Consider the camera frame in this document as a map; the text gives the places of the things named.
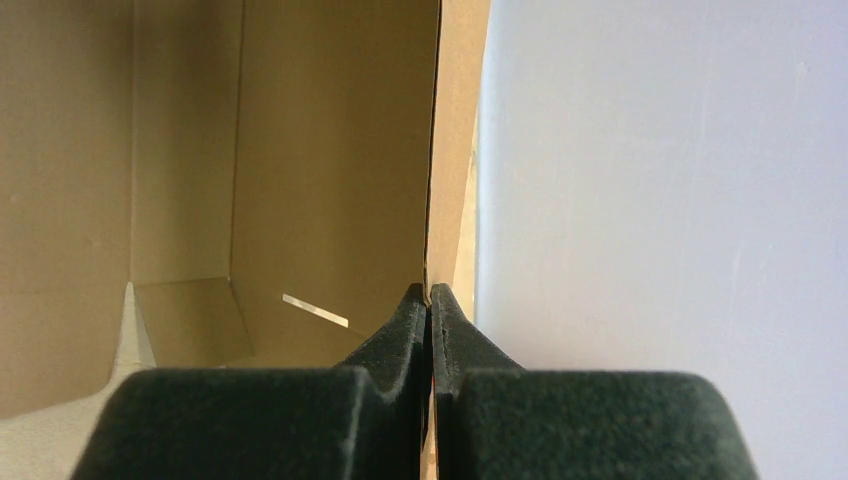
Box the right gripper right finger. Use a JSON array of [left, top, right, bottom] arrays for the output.
[[430, 284, 758, 479]]

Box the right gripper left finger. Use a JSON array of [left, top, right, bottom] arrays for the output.
[[73, 284, 428, 479]]

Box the brown cardboard box sheet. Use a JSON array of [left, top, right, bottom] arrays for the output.
[[0, 0, 493, 480]]

